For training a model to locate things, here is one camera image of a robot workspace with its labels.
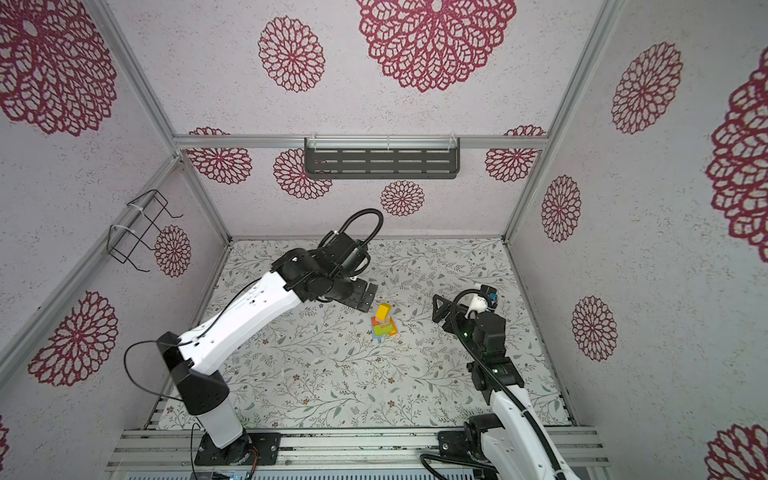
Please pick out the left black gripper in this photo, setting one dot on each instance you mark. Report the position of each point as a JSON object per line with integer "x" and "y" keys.
{"x": 357, "y": 301}

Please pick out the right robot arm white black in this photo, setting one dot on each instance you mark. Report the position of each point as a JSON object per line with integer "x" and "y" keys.
{"x": 510, "y": 442}

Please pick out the green wood block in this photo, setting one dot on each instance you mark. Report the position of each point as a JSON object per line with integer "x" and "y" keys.
{"x": 391, "y": 331}

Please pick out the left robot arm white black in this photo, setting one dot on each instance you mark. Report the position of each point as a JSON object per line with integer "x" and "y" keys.
{"x": 194, "y": 358}

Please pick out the black wire wall basket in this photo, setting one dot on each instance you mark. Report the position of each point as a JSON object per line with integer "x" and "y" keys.
{"x": 124, "y": 239}

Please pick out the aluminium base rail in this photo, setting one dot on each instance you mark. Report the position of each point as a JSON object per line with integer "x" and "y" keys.
{"x": 357, "y": 448}

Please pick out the grey metal wall shelf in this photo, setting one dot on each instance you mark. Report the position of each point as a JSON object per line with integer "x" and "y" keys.
{"x": 387, "y": 159}

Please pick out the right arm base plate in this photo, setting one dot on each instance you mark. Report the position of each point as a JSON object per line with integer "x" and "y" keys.
{"x": 457, "y": 444}

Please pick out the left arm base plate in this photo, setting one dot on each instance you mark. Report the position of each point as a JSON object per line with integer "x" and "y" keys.
{"x": 260, "y": 449}

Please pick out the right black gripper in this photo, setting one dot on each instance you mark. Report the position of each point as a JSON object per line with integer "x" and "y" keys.
{"x": 446, "y": 314}

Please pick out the yellow triangle wood block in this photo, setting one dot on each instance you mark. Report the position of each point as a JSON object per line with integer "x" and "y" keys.
{"x": 383, "y": 312}

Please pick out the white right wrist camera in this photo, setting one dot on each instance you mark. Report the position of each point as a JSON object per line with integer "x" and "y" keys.
{"x": 486, "y": 300}

